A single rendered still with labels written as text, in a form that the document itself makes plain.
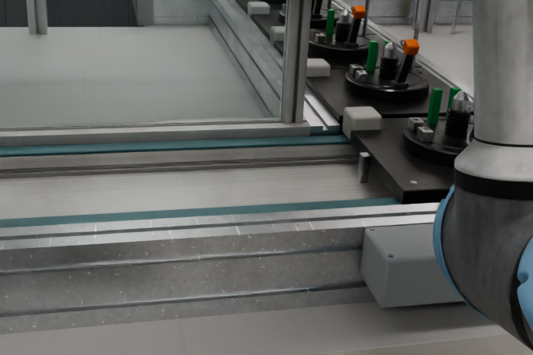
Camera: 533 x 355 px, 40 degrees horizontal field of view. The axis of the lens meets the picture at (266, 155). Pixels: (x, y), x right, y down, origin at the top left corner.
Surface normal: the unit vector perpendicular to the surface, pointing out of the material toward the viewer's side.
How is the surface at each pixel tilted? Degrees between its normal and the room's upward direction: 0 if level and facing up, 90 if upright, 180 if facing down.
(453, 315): 0
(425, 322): 0
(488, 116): 91
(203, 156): 90
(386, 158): 0
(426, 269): 90
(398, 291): 90
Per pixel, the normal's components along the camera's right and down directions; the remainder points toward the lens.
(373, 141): 0.05, -0.92
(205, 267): 0.21, 0.40
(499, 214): -0.66, 0.18
